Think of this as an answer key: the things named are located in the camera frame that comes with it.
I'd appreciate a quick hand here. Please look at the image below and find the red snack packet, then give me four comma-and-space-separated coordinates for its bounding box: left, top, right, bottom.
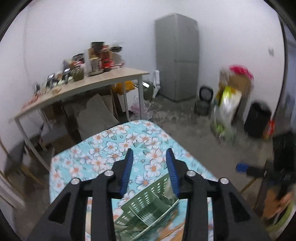
264, 120, 276, 140

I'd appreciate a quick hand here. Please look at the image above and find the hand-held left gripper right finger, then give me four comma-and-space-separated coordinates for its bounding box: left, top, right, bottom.
166, 148, 271, 241

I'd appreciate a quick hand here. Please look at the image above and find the brown printed box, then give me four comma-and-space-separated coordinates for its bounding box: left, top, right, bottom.
88, 42, 103, 72

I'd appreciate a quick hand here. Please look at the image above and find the person's right forearm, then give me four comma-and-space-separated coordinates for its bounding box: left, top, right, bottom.
276, 191, 295, 209

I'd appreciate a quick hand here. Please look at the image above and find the blue floral blanket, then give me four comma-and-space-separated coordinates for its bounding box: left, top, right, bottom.
49, 119, 219, 241

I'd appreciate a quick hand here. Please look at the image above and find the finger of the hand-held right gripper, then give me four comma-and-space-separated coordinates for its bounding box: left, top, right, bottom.
236, 163, 274, 180

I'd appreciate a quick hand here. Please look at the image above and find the yellow plastic bag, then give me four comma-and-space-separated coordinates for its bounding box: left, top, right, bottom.
114, 80, 135, 95

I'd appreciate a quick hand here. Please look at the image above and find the yellow rice sack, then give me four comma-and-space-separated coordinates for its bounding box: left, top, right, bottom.
213, 86, 242, 130

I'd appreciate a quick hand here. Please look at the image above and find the pink plastic bag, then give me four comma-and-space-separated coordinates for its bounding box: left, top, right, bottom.
228, 65, 254, 80

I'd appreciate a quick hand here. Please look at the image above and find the green plastic utensil holder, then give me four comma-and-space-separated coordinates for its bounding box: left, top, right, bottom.
113, 173, 181, 241

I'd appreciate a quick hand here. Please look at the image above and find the black camera device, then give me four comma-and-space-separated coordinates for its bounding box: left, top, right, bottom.
45, 74, 58, 87

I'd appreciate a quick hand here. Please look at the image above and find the wooden chair black seat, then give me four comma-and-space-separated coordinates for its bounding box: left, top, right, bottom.
0, 137, 45, 193

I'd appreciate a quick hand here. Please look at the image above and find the grey refrigerator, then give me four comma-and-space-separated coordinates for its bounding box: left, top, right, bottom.
154, 13, 200, 102

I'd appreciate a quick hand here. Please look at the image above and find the long wooden table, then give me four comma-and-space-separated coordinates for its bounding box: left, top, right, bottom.
9, 68, 150, 172

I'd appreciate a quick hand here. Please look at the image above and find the plastic bag of vegetables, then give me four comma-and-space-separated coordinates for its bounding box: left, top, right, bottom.
210, 104, 237, 142

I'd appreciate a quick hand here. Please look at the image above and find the yellow-green cloth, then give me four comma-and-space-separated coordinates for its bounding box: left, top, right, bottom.
265, 205, 296, 235

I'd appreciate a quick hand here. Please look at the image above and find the black trash bin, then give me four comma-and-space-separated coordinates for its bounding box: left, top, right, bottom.
244, 101, 272, 139

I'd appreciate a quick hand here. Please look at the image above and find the black rice cooker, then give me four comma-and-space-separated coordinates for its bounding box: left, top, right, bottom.
194, 86, 214, 115

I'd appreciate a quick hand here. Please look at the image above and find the jar of green pickles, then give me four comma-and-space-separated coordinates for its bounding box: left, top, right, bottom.
72, 67, 85, 82

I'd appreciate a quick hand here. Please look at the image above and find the red bottle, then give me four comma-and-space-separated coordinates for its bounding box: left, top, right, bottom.
101, 46, 113, 71

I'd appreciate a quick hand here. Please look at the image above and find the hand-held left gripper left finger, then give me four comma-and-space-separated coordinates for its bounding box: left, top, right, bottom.
28, 148, 134, 241

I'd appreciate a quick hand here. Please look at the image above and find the cardboard box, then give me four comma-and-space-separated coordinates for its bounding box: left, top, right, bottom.
219, 70, 253, 102

